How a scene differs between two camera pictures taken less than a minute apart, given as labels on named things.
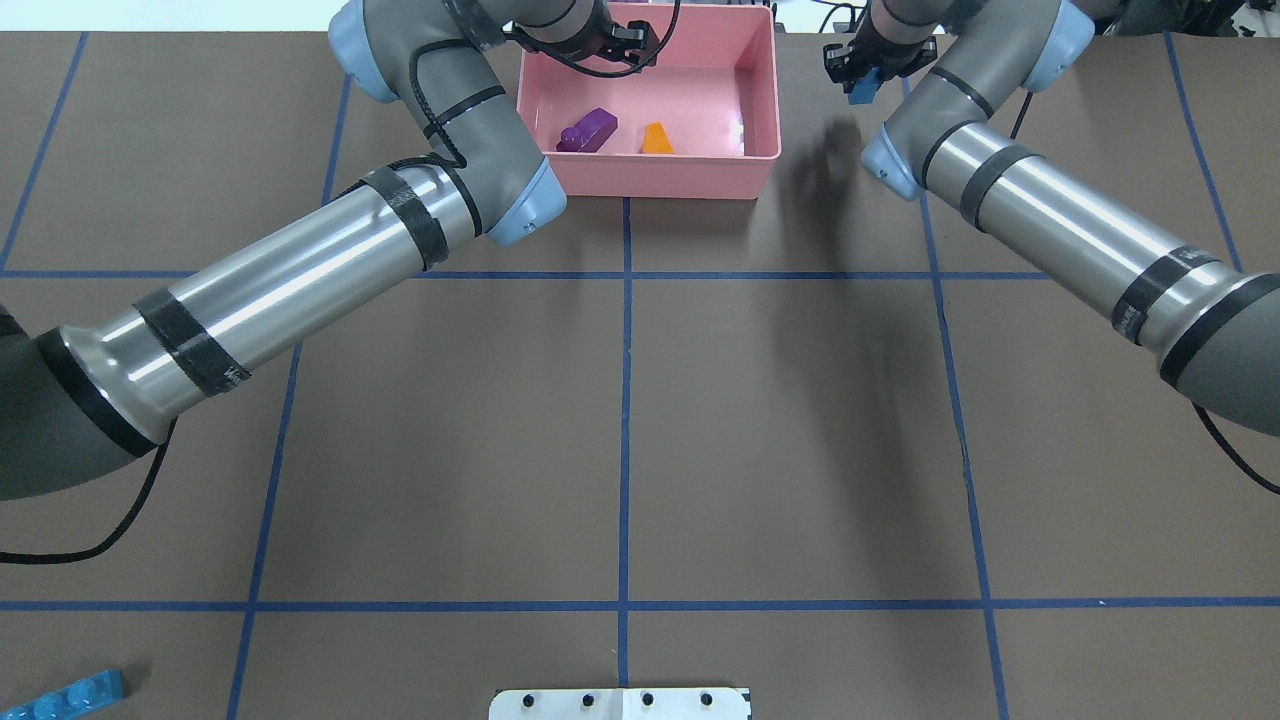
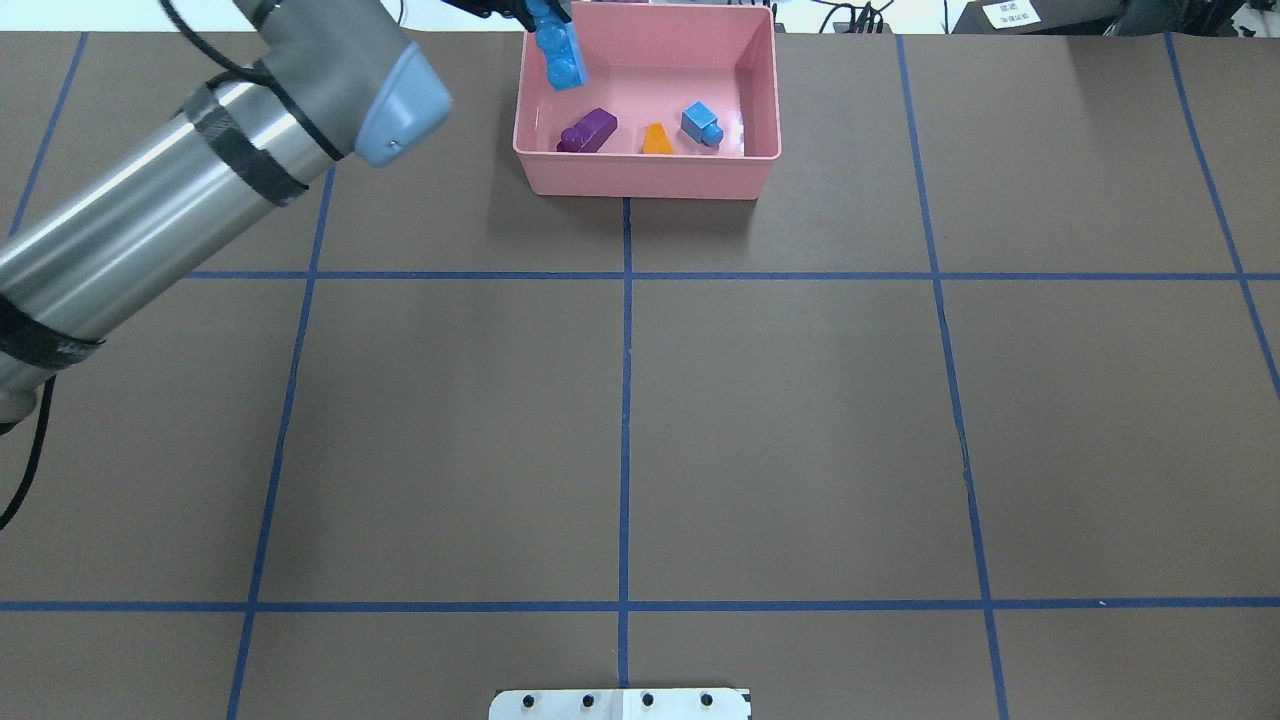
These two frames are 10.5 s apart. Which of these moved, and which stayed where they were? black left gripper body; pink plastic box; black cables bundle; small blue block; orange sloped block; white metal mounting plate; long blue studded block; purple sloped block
Moved: black left gripper body; small blue block; long blue studded block
Stayed: purple sloped block; orange sloped block; pink plastic box; white metal mounting plate; black cables bundle
